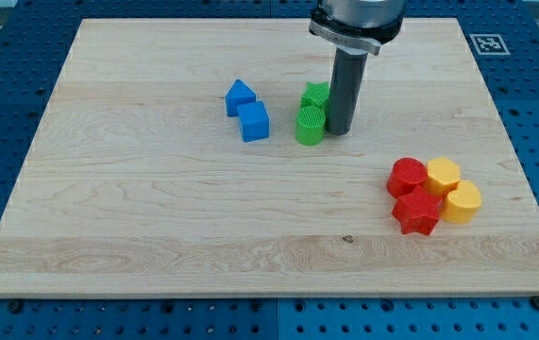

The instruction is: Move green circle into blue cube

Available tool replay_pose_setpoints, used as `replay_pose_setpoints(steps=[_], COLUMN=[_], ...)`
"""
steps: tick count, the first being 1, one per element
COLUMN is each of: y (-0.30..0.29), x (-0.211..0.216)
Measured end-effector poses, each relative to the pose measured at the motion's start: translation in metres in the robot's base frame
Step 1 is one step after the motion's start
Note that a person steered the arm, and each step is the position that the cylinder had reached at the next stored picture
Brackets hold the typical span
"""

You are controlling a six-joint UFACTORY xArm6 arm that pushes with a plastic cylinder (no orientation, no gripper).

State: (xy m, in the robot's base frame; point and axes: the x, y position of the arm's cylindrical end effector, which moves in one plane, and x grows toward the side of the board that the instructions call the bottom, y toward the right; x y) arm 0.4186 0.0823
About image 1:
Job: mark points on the green cylinder block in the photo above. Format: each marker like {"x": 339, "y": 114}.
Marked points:
{"x": 310, "y": 125}

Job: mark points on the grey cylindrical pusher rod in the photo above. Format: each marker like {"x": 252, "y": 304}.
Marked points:
{"x": 346, "y": 79}

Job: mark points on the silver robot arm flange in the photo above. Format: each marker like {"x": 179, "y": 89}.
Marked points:
{"x": 358, "y": 27}

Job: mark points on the blue cube block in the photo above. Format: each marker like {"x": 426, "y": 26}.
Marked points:
{"x": 254, "y": 121}

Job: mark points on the blue triangle block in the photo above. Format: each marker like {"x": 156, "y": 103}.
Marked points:
{"x": 238, "y": 94}

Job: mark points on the green star block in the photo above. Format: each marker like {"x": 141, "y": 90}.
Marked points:
{"x": 315, "y": 95}

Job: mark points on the light wooden board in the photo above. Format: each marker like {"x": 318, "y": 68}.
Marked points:
{"x": 138, "y": 185}

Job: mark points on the red cylinder block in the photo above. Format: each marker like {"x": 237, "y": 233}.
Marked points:
{"x": 406, "y": 174}

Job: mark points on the red star block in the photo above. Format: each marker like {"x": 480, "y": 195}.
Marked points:
{"x": 417, "y": 211}

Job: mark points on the yellow hexagon block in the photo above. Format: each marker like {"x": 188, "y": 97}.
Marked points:
{"x": 443, "y": 176}

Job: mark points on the yellow heart block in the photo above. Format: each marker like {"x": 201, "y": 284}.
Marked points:
{"x": 462, "y": 203}

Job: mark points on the white fiducial marker tag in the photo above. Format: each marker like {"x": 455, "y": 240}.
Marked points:
{"x": 487, "y": 44}

